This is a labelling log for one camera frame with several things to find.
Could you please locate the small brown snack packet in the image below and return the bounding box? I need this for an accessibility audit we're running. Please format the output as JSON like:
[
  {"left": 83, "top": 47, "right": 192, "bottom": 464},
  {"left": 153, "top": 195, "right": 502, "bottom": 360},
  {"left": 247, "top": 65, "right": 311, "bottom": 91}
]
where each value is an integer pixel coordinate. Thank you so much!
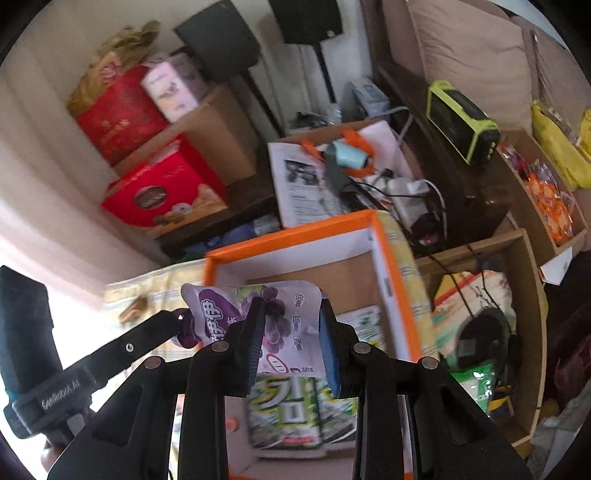
[{"left": 120, "top": 298, "right": 148, "bottom": 321}]

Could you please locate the white printed manual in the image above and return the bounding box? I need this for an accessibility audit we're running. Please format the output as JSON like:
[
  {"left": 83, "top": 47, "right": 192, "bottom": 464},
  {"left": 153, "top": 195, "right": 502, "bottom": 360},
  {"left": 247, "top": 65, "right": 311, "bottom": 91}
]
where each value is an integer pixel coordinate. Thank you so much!
[{"left": 268, "top": 141, "right": 352, "bottom": 229}]

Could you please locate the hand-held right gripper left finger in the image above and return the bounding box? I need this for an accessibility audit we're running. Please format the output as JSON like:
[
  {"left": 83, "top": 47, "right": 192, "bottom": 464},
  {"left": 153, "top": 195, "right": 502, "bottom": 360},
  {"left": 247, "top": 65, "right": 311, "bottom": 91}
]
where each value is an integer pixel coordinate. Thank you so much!
[{"left": 46, "top": 298, "right": 269, "bottom": 480}]

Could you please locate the orange-rimmed cardboard box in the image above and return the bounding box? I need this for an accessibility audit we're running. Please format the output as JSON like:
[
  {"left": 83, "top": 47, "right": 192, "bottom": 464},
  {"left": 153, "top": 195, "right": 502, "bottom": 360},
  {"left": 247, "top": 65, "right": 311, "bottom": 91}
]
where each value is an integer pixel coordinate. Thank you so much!
[{"left": 203, "top": 210, "right": 437, "bottom": 480}]

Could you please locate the beige pillow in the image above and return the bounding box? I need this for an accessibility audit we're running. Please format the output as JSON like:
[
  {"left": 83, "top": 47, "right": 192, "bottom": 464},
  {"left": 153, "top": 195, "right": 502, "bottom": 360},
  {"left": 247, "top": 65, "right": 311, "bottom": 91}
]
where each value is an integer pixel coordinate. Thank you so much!
[{"left": 406, "top": 0, "right": 536, "bottom": 134}]

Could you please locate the green black radio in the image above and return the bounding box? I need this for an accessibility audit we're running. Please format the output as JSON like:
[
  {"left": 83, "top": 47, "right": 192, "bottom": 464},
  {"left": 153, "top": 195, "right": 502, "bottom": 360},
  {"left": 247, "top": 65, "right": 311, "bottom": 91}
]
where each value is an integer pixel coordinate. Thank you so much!
[{"left": 425, "top": 80, "right": 502, "bottom": 164}]

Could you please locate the black speaker on stand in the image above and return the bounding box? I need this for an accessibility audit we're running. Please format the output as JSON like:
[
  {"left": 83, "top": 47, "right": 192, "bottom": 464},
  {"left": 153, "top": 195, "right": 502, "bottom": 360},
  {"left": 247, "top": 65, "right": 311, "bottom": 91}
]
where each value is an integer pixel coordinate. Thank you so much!
[{"left": 268, "top": 0, "right": 345, "bottom": 104}]

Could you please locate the small wooden crate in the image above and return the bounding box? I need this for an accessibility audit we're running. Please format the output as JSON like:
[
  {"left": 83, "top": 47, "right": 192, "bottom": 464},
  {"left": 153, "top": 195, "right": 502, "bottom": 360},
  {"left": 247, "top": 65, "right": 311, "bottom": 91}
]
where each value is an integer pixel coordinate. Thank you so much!
[{"left": 496, "top": 129, "right": 587, "bottom": 273}]

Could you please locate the light blue handheld device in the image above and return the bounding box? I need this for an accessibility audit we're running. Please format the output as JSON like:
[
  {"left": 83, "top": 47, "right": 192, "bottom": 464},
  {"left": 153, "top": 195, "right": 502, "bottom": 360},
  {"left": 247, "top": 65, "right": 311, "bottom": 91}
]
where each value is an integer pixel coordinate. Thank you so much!
[{"left": 323, "top": 141, "right": 375, "bottom": 169}]

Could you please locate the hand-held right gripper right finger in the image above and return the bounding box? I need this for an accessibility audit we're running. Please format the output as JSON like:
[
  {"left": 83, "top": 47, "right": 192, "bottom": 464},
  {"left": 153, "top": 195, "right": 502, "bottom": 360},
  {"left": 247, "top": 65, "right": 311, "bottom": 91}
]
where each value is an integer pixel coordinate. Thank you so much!
[{"left": 316, "top": 298, "right": 534, "bottom": 480}]

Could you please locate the green seaweed packet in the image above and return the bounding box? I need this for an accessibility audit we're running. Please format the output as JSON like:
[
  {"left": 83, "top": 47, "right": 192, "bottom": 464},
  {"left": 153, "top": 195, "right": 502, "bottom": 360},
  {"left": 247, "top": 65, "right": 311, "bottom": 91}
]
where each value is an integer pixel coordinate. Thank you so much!
[
  {"left": 318, "top": 383, "right": 358, "bottom": 444},
  {"left": 247, "top": 374, "right": 326, "bottom": 448}
]

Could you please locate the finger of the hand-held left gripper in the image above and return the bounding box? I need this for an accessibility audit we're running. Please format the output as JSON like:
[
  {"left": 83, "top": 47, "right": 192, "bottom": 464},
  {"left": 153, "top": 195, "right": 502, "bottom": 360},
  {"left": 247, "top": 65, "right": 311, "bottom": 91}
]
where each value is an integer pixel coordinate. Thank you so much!
[{"left": 62, "top": 310, "right": 186, "bottom": 385}]

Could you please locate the yellow checked blanket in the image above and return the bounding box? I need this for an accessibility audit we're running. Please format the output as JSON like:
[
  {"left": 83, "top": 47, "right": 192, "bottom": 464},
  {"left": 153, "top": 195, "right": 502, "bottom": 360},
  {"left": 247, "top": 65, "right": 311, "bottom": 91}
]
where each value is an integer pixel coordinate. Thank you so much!
[{"left": 104, "top": 215, "right": 437, "bottom": 363}]

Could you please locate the pink tissue box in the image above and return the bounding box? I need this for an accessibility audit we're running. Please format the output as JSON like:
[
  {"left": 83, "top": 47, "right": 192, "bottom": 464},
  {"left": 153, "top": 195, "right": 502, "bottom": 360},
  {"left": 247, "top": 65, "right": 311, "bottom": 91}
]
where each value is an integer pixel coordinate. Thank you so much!
[{"left": 141, "top": 53, "right": 208, "bottom": 123}]

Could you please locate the yellow plastic bag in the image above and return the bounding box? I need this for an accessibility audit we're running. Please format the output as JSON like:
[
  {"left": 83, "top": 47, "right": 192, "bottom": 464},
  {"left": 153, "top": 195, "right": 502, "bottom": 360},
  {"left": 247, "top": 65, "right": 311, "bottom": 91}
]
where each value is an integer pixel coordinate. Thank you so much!
[{"left": 530, "top": 102, "right": 591, "bottom": 190}]

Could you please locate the black charger with red light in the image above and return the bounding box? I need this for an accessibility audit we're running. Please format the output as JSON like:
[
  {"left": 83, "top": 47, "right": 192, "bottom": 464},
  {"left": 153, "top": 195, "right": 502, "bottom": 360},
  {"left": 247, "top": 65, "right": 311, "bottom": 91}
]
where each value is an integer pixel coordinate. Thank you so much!
[{"left": 406, "top": 210, "right": 448, "bottom": 250}]

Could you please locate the white power adapter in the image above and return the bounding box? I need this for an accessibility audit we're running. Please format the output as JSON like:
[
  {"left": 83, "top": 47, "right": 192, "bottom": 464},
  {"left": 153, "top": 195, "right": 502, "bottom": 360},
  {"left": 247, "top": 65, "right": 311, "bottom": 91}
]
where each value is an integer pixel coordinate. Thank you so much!
[{"left": 365, "top": 178, "right": 444, "bottom": 222}]

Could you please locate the red chocolate gift box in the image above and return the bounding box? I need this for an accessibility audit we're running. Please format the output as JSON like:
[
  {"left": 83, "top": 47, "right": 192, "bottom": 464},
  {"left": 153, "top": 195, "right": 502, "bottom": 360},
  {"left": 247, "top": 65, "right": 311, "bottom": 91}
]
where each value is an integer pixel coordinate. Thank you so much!
[{"left": 102, "top": 136, "right": 229, "bottom": 229}]

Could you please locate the white green snack packet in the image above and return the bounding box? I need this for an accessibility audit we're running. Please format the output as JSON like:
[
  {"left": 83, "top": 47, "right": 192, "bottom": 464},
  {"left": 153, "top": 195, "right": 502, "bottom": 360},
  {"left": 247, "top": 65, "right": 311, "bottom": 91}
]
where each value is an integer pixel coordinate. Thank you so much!
[{"left": 337, "top": 305, "right": 386, "bottom": 352}]

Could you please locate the white blue small box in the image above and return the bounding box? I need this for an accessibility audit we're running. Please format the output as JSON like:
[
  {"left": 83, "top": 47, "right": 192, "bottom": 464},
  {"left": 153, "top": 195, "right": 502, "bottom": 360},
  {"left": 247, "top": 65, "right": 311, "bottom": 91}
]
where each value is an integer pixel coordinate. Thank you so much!
[{"left": 351, "top": 76, "right": 391, "bottom": 118}]

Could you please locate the gold paper bag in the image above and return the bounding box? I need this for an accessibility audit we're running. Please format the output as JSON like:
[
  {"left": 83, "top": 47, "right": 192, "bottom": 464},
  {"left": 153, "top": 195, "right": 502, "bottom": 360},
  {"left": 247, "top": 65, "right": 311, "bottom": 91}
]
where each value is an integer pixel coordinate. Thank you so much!
[{"left": 67, "top": 21, "right": 160, "bottom": 116}]

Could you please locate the brown cardboard box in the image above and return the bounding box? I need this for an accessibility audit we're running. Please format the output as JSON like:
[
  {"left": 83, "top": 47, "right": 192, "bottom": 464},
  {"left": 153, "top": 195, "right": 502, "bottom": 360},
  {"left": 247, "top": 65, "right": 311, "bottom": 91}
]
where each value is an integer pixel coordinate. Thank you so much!
[{"left": 115, "top": 83, "right": 259, "bottom": 185}]

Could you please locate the dark blue cloth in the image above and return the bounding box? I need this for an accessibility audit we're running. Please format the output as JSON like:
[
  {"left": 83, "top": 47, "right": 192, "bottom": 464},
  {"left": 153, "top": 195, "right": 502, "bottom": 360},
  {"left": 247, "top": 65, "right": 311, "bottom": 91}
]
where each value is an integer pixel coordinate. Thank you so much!
[{"left": 185, "top": 217, "right": 282, "bottom": 259}]

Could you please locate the large wooden crate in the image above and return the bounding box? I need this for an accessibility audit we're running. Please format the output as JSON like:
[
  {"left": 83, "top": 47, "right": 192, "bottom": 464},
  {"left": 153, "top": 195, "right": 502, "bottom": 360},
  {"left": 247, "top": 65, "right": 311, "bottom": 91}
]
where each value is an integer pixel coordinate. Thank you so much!
[{"left": 413, "top": 228, "right": 548, "bottom": 446}]

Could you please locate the green white plastic packet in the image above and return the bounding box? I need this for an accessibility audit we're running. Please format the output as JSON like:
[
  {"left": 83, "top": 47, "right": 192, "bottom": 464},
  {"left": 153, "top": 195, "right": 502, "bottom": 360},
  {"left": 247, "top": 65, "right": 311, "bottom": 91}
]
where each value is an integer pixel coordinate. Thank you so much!
[{"left": 450, "top": 362, "right": 502, "bottom": 411}]

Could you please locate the pile of orange snack packets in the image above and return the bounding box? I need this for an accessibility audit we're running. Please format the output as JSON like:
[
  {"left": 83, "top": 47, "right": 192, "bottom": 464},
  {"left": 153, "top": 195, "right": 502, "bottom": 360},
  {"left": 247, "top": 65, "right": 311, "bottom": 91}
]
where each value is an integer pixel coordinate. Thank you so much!
[{"left": 524, "top": 159, "right": 575, "bottom": 245}]

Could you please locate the purple grape jelly pouch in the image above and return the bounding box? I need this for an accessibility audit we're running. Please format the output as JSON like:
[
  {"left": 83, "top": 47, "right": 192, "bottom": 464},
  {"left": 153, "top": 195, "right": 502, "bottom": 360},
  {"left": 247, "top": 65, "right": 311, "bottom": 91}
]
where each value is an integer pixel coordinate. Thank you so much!
[{"left": 171, "top": 281, "right": 324, "bottom": 377}]

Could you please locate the yellow white printed bag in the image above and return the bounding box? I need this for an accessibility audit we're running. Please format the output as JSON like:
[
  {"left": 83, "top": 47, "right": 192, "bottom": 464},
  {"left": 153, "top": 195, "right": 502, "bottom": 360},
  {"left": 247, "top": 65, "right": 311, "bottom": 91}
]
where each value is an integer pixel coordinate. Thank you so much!
[{"left": 431, "top": 270, "right": 513, "bottom": 333}]

